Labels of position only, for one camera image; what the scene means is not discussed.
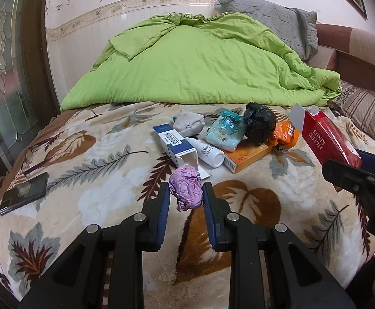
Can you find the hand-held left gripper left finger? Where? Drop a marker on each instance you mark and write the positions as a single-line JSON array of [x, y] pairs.
[[164, 212]]

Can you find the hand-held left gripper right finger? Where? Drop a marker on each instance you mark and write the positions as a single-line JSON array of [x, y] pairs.
[[210, 212]]

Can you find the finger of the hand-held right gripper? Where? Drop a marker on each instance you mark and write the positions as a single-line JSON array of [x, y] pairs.
[[356, 182], [372, 162]]

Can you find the purple paper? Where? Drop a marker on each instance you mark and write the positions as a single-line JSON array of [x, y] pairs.
[[187, 186]]

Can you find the teal wipes packet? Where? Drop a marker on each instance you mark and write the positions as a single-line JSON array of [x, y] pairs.
[[226, 128]]

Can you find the orange plastic wrapper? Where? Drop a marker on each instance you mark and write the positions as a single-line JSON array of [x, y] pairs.
[[285, 133]]

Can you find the red cardboard carton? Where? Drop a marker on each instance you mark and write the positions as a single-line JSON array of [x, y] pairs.
[[325, 138]]

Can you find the striped floral pillow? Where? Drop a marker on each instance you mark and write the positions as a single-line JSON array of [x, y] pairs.
[[364, 109]]

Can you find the white plastic bottle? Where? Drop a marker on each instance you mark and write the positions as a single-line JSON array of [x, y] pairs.
[[208, 153]]

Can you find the orange cardboard box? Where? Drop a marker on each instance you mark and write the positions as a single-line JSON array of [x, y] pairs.
[[245, 159]]

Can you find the white and blue carton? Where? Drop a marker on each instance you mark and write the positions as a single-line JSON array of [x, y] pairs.
[[174, 144]]

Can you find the leaf printed blanket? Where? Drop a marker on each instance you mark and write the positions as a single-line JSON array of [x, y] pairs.
[[94, 173]]

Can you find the black plastic bag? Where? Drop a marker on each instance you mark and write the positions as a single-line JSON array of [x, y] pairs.
[[259, 122]]

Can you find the brown upholstered headboard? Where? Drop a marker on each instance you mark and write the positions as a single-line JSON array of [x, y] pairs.
[[361, 58]]

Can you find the black smartphone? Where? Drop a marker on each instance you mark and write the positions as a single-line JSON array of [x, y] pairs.
[[23, 193]]

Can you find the green quilt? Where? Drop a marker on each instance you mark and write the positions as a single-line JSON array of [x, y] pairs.
[[200, 64]]

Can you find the grey quilted pillow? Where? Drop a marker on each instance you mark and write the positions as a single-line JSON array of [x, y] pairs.
[[271, 16]]

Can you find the wooden door with patterned glass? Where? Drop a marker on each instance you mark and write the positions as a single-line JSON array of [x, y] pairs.
[[4, 87]]

